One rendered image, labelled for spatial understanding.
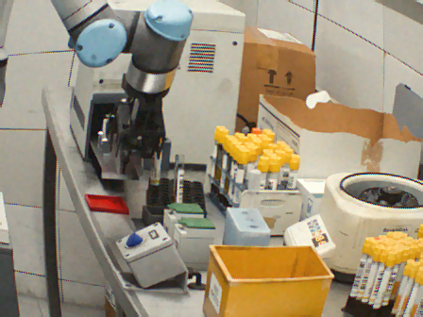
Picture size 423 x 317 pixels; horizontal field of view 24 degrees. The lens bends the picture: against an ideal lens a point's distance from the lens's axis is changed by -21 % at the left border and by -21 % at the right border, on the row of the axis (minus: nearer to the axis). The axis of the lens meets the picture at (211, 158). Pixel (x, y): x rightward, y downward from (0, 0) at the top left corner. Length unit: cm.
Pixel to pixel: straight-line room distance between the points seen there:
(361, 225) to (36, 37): 198
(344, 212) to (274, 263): 18
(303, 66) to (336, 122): 42
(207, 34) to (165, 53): 41
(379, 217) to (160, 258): 32
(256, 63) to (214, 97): 41
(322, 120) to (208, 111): 21
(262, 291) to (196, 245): 31
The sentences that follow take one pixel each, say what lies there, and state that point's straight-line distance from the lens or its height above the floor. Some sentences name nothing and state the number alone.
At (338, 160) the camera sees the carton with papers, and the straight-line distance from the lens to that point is 190.
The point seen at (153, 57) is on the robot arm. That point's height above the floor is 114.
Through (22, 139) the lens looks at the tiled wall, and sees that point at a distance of 344.
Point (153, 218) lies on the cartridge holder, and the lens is 172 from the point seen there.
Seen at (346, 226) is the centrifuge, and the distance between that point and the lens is 158.
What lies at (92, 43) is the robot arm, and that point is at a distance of 152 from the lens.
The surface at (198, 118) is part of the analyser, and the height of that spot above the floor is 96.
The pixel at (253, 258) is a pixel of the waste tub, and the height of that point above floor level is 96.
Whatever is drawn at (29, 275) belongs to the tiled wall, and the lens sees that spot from 359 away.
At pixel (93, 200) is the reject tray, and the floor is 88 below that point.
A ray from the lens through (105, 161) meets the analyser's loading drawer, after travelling 193.
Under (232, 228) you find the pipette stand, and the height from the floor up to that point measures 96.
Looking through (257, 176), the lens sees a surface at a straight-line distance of 151.
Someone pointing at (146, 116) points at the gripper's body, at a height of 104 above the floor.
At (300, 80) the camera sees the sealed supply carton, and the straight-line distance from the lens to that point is 254.
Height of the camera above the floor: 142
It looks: 14 degrees down
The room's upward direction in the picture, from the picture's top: 7 degrees clockwise
